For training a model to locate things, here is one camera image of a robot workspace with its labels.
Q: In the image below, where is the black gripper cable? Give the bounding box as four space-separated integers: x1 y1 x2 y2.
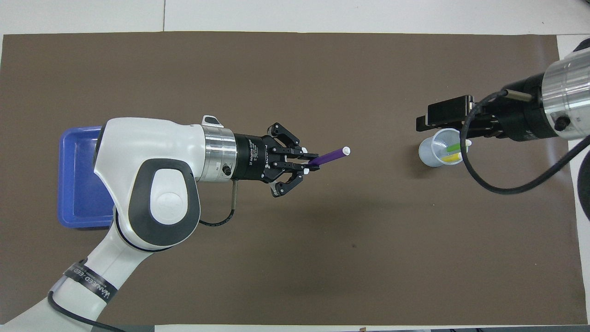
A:
198 181 238 227
460 90 590 194

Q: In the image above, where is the brown table mat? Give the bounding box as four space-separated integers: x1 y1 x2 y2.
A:
0 31 588 326

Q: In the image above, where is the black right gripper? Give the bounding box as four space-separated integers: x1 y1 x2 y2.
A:
416 73 548 141

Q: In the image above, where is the black loose arm cable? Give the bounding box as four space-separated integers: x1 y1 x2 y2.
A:
47 290 127 332

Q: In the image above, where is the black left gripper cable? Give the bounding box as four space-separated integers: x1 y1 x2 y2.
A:
198 181 238 227

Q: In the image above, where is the purple marker pen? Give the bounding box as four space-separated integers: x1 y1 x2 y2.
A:
308 146 351 166

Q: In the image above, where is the blue plastic tray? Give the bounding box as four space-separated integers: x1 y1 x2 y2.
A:
57 127 116 229

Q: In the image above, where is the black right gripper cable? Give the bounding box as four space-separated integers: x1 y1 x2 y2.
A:
460 90 590 194

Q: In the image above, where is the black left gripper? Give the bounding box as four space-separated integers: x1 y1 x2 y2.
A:
233 122 321 198

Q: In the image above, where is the translucent plastic cup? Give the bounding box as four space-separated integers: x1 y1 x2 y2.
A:
419 128 472 167

